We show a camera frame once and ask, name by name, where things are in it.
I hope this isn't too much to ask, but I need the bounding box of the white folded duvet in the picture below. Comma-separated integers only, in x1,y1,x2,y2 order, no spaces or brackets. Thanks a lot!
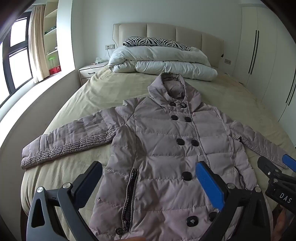
108,46,218,81

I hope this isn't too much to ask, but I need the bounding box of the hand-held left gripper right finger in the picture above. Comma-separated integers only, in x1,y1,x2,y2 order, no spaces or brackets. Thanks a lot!
195,161,271,241

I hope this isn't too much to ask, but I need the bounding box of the mauve padded jacket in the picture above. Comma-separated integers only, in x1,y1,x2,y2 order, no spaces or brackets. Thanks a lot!
21,72,289,241

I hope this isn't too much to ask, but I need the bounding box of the white nightstand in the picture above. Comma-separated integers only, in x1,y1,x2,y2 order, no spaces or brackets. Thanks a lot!
78,62,111,86

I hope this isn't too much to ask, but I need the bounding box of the white wardrobe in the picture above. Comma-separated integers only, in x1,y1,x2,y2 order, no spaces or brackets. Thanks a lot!
238,6,296,126

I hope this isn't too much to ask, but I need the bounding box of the person's right hand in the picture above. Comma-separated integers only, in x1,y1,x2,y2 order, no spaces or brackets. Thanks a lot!
274,206,289,241

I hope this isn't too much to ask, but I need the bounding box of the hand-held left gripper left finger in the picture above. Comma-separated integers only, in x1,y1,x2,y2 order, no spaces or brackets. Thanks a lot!
26,161,103,241

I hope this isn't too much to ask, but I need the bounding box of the bed with beige sheet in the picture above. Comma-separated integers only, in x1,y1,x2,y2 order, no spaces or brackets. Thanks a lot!
20,67,296,241

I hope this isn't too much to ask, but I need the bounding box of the black framed window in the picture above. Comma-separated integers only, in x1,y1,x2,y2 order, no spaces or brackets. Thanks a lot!
0,11,34,105

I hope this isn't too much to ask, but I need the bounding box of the zebra print pillow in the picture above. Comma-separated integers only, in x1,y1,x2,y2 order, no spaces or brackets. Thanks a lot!
122,37,191,51

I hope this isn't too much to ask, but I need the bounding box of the white wall shelf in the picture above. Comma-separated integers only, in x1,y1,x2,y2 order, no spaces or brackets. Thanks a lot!
43,0,62,76

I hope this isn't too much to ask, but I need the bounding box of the beige curtain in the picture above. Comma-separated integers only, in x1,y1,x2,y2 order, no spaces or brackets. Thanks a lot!
30,5,50,84

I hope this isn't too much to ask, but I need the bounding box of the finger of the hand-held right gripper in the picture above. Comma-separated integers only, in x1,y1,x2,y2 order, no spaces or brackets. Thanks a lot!
257,157,282,180
282,154,296,173

